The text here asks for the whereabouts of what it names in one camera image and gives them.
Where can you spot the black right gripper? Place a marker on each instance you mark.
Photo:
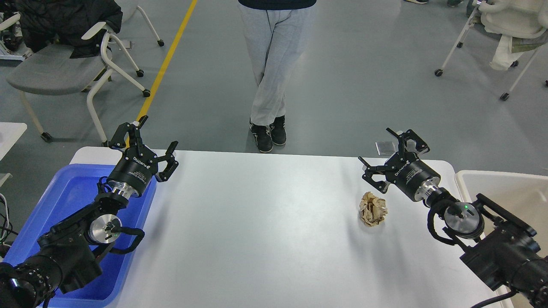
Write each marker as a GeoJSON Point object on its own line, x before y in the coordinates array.
{"type": "Point", "coordinates": [404, 168]}

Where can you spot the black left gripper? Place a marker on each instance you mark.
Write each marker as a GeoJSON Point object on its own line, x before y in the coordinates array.
{"type": "Point", "coordinates": [134, 171]}

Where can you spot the brown paper ball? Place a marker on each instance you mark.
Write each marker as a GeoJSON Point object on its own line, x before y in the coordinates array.
{"type": "Point", "coordinates": [373, 209]}

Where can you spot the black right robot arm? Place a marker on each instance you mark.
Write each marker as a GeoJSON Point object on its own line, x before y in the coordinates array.
{"type": "Point", "coordinates": [498, 247]}

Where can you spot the metal floor plate left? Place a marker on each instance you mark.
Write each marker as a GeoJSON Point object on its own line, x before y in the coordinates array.
{"type": "Point", "coordinates": [386, 149]}

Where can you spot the blue plastic bin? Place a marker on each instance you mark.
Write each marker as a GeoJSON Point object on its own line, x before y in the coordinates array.
{"type": "Point", "coordinates": [68, 222]}

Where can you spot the beige plastic bin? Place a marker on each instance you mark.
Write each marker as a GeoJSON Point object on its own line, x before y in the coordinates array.
{"type": "Point", "coordinates": [523, 195]}

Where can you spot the white side table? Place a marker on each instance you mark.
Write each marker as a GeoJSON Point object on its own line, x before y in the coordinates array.
{"type": "Point", "coordinates": [10, 133]}

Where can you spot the black jacket on chair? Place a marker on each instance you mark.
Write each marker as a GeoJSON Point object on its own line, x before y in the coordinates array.
{"type": "Point", "coordinates": [41, 21]}

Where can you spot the person in grey sweatpants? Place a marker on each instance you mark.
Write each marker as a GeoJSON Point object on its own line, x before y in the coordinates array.
{"type": "Point", "coordinates": [276, 33]}

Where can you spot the white chair with clothes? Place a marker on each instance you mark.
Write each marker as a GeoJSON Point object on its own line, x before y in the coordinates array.
{"type": "Point", "coordinates": [520, 24]}

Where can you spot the grey chair white frame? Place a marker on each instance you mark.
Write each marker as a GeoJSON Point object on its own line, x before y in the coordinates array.
{"type": "Point", "coordinates": [52, 71]}

